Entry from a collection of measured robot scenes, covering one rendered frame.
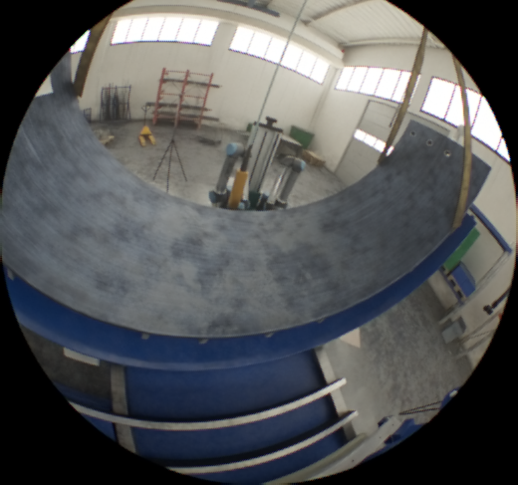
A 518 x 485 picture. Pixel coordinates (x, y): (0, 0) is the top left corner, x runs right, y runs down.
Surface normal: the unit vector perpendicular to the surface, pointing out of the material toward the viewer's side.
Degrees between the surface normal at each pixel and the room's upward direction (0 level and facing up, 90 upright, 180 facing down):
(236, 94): 90
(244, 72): 90
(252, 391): 0
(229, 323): 5
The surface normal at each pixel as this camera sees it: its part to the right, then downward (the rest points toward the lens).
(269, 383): 0.30, -0.74
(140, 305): 0.67, -0.64
